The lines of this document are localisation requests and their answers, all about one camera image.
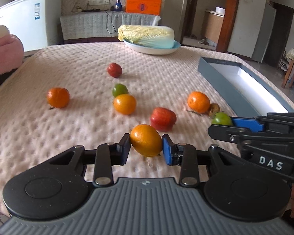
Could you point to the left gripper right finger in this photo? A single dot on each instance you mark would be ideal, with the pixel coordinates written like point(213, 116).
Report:
point(231, 186)

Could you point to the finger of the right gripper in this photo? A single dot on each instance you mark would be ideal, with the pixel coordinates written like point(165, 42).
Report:
point(237, 134)
point(273, 122)

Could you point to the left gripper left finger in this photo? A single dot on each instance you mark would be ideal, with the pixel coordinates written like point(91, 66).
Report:
point(62, 184)

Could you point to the green tomato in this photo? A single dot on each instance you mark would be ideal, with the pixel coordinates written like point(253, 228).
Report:
point(221, 118)

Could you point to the brown longan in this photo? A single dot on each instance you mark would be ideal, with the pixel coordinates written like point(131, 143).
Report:
point(213, 109)

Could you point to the orange tangerine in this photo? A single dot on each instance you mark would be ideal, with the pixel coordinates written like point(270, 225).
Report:
point(58, 97)
point(198, 102)

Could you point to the red apple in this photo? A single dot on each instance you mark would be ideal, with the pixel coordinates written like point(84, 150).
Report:
point(162, 119)

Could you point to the large yellow-orange citrus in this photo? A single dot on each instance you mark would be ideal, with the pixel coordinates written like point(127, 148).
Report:
point(146, 140)

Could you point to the wooden kitchen cabinet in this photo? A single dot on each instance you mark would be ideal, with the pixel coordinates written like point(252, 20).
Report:
point(212, 25)

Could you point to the long grey gift box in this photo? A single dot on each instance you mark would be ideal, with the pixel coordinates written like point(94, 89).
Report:
point(246, 93)

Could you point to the wooden side table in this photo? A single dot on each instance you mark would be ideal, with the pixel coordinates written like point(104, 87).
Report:
point(289, 76)

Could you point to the grey refrigerator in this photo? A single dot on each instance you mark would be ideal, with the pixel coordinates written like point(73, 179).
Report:
point(264, 33)

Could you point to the pink textured tablecloth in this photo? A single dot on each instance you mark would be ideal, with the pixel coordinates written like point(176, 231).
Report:
point(32, 131)

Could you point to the yellow-orange citrus middle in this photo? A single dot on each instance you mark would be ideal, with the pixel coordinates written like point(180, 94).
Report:
point(124, 104)

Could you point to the small green fruit middle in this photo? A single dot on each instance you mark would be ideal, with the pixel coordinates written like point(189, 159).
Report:
point(119, 89)

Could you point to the light blue plate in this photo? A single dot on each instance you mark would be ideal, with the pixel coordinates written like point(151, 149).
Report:
point(152, 51)

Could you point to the napa cabbage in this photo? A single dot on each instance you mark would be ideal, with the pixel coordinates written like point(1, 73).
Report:
point(152, 36)

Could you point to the small red fruit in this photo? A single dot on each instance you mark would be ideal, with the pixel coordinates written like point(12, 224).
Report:
point(114, 70)

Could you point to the pink plush toy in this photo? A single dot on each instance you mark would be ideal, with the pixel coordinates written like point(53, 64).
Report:
point(11, 51)

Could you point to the grey cloth covered cabinet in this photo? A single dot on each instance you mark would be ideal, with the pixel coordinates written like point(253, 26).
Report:
point(101, 24)

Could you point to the white chest freezer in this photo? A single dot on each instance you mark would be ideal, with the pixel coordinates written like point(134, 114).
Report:
point(35, 22)

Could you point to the blue glass bottle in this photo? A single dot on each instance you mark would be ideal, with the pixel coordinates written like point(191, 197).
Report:
point(118, 6)

